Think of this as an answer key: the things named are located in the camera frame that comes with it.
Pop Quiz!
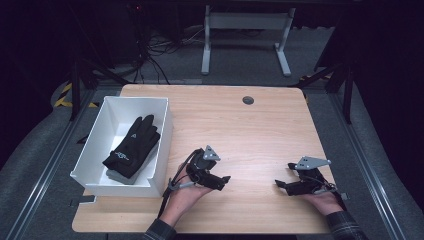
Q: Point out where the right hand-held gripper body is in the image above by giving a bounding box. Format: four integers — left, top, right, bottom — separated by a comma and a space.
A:
286, 156, 337, 197

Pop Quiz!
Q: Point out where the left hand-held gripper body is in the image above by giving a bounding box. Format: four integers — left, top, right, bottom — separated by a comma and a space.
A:
186, 145, 222, 184

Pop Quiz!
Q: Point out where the black glove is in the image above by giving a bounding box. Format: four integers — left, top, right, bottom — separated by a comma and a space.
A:
101, 114, 162, 180

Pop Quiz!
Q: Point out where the white box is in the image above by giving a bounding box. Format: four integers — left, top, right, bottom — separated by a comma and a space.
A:
69, 95, 174, 198

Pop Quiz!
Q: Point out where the person's right hand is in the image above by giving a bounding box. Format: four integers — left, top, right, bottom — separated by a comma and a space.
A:
301, 191, 345, 216

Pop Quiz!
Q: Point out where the person's left hand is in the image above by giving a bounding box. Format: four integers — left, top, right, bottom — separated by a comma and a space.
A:
159, 163, 215, 228

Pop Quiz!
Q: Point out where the black tripod stand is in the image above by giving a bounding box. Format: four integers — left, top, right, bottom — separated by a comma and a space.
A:
289, 61, 355, 125
68, 58, 131, 122

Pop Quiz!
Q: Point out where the dark curtain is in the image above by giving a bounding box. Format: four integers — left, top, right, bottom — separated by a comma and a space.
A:
0, 0, 79, 168
333, 0, 424, 208

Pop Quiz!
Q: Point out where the yellow black hazard tape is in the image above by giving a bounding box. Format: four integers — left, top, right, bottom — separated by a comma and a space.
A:
54, 82, 100, 108

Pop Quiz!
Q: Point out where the black cable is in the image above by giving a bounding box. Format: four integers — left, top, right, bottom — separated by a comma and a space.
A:
333, 191, 350, 212
157, 148, 204, 219

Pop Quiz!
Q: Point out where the aluminium floor rail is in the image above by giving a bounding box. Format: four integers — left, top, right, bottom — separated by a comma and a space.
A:
6, 88, 98, 240
328, 91, 406, 240

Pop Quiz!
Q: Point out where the black table bracket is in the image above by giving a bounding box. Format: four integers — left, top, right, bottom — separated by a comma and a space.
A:
69, 195, 98, 208

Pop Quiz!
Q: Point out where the bundle of floor cables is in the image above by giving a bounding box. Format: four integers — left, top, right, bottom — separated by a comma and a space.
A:
133, 26, 208, 84

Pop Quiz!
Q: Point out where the white metal desk frame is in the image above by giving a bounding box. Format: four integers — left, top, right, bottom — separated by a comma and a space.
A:
200, 4, 297, 77

